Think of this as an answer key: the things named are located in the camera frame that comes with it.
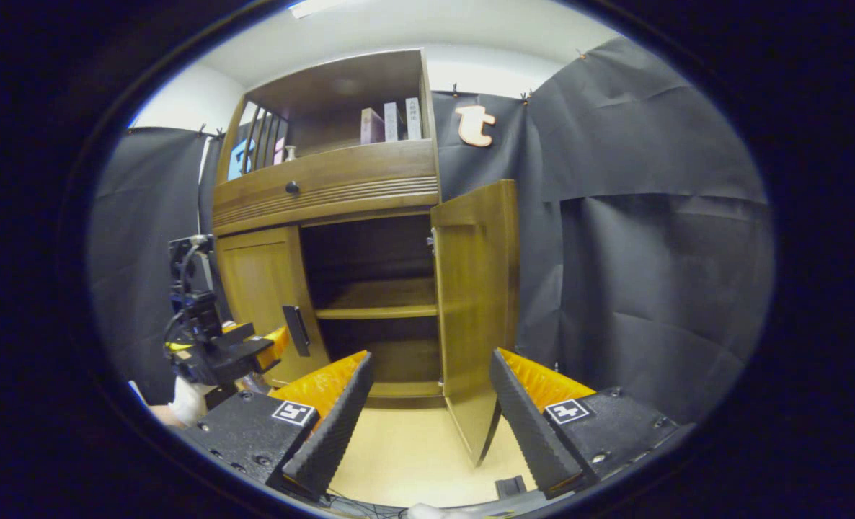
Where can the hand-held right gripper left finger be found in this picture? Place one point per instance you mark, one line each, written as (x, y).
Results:
(335, 425)

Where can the black round drawer knob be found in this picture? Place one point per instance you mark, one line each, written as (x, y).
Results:
(293, 187)

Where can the wooden inner cabinet shelf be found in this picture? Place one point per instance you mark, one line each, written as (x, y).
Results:
(377, 303)

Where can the grey book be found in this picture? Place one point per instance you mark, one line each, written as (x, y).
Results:
(391, 121)

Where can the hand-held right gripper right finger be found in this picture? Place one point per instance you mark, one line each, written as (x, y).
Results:
(530, 425)

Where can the wooden shoe cabinet door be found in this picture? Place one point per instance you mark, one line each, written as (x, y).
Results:
(478, 303)
(258, 281)

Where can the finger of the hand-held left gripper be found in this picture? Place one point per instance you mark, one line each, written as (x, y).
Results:
(276, 346)
(238, 329)

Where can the wooden cabinet drawer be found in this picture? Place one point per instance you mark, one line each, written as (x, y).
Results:
(370, 173)

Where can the purple book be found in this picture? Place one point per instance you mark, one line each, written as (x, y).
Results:
(371, 126)

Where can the wooden double-door shoe cabinet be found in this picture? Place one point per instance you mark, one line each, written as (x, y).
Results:
(341, 79)

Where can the long ceiling light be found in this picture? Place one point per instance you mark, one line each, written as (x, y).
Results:
(316, 7)

